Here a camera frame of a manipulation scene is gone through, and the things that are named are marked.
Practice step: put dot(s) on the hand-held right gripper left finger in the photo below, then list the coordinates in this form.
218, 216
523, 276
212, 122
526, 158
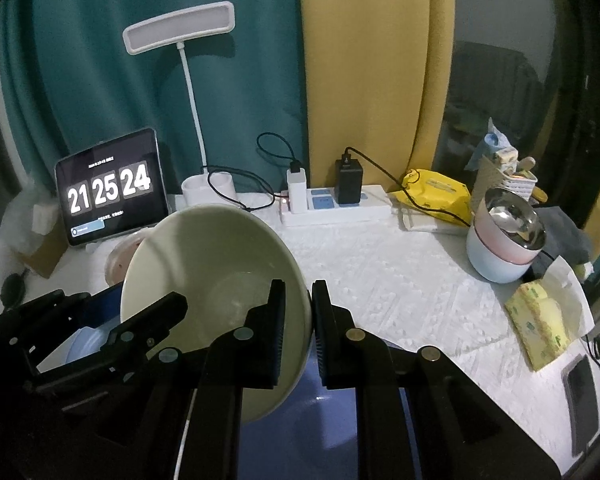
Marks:
276, 335

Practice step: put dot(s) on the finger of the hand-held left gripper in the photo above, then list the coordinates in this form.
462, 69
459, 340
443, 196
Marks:
145, 325
105, 307

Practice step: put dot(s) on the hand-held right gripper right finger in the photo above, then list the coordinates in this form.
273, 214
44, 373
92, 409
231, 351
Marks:
322, 335

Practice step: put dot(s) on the white bowl with pink inside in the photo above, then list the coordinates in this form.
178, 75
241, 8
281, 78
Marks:
117, 265

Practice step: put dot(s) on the periwinkle blue bowl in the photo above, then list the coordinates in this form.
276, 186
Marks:
320, 430

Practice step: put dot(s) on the cream bowl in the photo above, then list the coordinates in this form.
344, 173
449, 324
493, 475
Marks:
215, 260

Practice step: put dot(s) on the cardboard box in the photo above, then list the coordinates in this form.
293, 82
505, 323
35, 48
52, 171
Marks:
42, 255

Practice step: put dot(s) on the white textured tablecloth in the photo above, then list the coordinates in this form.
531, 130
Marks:
420, 300

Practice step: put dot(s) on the small white box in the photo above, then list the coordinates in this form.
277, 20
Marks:
41, 219

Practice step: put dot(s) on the tablet showing clock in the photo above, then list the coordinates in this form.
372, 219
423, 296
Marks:
112, 187

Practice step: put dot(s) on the clear plastic bag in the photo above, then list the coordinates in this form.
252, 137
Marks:
22, 220

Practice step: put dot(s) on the white power strip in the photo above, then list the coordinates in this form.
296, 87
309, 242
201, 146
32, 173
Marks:
340, 210

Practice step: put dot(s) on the white charger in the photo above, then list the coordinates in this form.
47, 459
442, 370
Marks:
296, 189

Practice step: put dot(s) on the black charger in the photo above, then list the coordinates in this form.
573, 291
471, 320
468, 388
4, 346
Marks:
348, 182

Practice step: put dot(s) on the folded white cloth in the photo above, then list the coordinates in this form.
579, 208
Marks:
430, 222

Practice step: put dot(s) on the yellow wet wipes pack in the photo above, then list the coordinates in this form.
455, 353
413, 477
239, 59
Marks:
432, 190

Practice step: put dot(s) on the small pink bowl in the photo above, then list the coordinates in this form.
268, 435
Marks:
495, 245

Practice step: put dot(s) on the yellow tissue box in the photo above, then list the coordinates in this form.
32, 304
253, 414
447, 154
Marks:
537, 327

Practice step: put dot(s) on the teal curtain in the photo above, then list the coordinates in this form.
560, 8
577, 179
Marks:
130, 85

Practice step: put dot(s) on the beige woven holder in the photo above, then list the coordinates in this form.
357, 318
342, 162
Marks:
505, 177

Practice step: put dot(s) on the light blue plastic bag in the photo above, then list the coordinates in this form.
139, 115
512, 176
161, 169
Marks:
495, 142

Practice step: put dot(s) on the grey cloth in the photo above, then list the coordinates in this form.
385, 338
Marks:
567, 235

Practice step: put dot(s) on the black smartphone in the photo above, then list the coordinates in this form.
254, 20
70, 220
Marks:
582, 402

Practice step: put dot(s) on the white desk lamp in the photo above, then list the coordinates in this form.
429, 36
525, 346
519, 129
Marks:
180, 27

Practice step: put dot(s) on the glass window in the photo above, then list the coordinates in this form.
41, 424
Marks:
505, 60

